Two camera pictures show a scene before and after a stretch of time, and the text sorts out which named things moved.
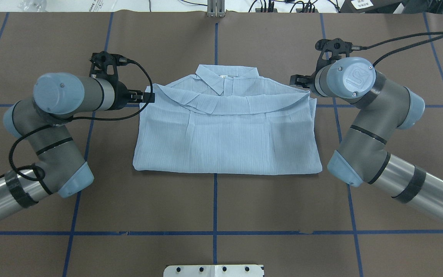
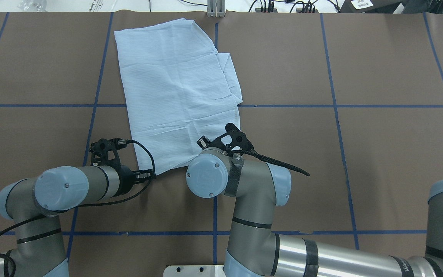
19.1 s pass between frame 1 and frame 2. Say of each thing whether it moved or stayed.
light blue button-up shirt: moved
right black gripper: moved
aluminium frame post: stayed
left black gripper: moved
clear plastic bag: stayed
